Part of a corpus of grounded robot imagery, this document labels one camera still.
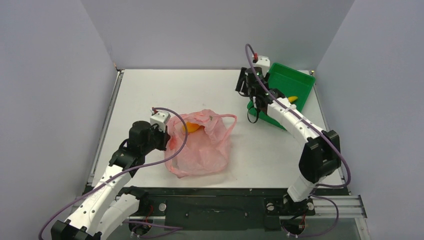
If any yellow fake banana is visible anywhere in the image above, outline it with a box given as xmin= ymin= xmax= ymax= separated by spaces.
xmin=288 ymin=96 xmax=298 ymax=104

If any orange yellow fake mango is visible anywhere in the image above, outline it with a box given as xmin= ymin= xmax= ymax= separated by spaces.
xmin=181 ymin=122 xmax=203 ymax=134

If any pink plastic bag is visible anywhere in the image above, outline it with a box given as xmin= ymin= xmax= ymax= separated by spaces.
xmin=164 ymin=109 xmax=237 ymax=178

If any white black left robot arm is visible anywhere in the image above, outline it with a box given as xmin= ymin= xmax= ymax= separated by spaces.
xmin=50 ymin=119 xmax=170 ymax=240

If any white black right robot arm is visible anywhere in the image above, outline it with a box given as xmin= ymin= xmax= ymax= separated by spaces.
xmin=235 ymin=67 xmax=342 ymax=214

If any green plastic tray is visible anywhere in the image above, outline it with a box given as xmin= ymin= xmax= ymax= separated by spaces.
xmin=247 ymin=63 xmax=315 ymax=130

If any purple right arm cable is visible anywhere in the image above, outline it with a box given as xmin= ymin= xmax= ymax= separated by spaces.
xmin=244 ymin=43 xmax=352 ymax=238

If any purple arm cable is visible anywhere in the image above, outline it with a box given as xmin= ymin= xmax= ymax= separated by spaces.
xmin=38 ymin=106 xmax=190 ymax=240
xmin=244 ymin=43 xmax=352 ymax=238

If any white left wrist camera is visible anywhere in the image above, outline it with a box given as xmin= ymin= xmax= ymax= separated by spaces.
xmin=149 ymin=110 xmax=171 ymax=129

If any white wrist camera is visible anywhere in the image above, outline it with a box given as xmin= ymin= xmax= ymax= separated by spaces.
xmin=149 ymin=110 xmax=171 ymax=129
xmin=253 ymin=55 xmax=271 ymax=72

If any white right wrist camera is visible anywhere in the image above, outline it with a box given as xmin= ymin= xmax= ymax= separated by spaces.
xmin=253 ymin=55 xmax=271 ymax=72

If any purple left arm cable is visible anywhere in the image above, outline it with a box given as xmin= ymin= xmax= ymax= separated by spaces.
xmin=38 ymin=106 xmax=190 ymax=240

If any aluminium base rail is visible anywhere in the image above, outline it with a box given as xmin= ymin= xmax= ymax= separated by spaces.
xmin=131 ymin=195 xmax=367 ymax=220

